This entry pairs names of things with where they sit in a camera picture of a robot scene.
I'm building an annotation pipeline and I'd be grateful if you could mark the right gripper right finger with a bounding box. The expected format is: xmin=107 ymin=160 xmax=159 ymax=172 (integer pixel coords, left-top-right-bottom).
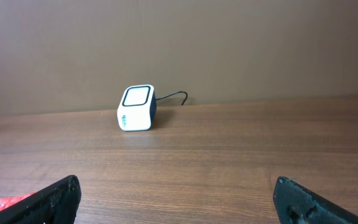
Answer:
xmin=273 ymin=176 xmax=358 ymax=224

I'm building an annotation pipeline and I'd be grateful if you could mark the red snack bag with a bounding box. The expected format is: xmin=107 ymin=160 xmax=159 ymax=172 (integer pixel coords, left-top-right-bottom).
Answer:
xmin=0 ymin=192 xmax=34 ymax=211

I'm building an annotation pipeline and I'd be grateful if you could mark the black scanner cable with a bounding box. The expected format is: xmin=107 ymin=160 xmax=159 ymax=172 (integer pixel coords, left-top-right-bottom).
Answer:
xmin=155 ymin=90 xmax=189 ymax=106

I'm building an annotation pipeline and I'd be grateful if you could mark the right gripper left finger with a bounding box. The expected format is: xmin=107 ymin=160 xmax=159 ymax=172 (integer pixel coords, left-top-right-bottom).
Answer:
xmin=0 ymin=175 xmax=81 ymax=224

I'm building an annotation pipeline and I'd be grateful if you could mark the white barcode scanner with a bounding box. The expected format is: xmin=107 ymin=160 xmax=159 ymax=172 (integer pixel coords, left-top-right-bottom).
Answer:
xmin=117 ymin=85 xmax=157 ymax=131

